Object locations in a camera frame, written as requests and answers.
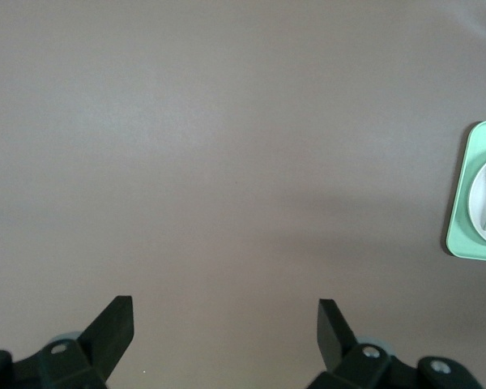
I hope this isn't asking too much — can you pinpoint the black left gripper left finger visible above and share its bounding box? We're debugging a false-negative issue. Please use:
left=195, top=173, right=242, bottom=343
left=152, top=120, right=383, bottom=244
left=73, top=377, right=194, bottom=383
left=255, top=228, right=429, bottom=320
left=0, top=295, right=135, bottom=389

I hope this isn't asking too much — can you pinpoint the beige round plate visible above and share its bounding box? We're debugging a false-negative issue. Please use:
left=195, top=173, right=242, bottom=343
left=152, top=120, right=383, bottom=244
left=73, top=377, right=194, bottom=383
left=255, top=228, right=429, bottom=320
left=468, top=152, right=486, bottom=248

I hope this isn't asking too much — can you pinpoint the light green rectangular tray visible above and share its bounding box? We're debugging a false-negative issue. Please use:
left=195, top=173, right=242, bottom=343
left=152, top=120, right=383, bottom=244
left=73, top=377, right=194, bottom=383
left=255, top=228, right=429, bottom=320
left=445, top=120, right=486, bottom=263

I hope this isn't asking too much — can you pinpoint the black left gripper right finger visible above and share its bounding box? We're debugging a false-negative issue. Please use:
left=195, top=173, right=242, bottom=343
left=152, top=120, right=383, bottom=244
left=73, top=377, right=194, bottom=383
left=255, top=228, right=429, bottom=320
left=305, top=298, right=481, bottom=389

